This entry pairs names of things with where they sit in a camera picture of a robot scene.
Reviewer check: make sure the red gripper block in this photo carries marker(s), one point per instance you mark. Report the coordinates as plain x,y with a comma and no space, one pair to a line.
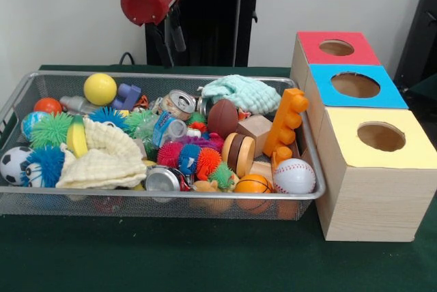
150,2

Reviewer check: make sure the shallow clear mesh bin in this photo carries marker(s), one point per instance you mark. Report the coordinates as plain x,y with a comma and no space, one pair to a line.
136,206

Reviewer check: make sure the wooden three-hole box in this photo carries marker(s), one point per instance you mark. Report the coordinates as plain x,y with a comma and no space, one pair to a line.
375,200

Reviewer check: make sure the yellow ball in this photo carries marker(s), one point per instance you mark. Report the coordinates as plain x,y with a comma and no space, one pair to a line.
100,89

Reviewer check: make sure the mint waffle cloth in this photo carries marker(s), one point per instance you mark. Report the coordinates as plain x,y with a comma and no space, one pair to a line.
244,95

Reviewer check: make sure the brown toy football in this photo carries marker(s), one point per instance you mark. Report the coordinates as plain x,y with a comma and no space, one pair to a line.
222,118

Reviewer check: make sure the wooden toy burger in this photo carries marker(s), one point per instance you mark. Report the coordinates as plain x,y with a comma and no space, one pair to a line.
239,153

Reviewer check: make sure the cream waffle cloth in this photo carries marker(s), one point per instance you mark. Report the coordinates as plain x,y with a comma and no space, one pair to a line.
102,159

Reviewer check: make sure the red-orange ball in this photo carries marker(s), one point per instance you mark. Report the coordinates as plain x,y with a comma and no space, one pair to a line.
48,105

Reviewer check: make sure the orange building block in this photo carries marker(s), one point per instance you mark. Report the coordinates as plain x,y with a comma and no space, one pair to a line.
285,121

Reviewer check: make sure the orange basketball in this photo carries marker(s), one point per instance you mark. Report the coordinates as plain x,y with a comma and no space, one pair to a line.
253,183

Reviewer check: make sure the white baseball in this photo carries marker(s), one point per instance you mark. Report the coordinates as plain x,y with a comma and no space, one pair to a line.
294,176

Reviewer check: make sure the black-and-white soccer ball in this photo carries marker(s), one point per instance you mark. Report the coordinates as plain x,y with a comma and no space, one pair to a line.
8,164

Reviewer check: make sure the dark green tablecloth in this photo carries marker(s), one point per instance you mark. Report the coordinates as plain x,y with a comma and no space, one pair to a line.
205,261
426,89

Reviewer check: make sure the black floor stand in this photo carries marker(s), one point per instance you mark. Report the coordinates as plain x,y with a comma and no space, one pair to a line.
423,32

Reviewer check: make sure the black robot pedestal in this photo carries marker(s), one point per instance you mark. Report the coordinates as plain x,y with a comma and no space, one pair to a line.
218,15

